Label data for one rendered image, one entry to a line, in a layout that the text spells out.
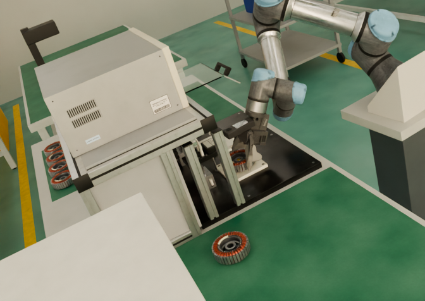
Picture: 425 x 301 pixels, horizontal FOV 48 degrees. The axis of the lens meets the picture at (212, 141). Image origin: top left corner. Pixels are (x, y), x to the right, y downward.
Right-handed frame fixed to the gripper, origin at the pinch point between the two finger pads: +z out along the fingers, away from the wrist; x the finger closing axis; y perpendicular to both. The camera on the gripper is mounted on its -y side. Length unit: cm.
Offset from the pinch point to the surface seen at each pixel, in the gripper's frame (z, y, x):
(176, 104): -21.9, -31.3, -8.1
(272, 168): -2.2, 8.3, -9.8
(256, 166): -1.2, 4.1, -5.9
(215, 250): 13.5, -22.3, -36.8
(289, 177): -3.0, 9.6, -19.4
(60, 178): 33, -54, 59
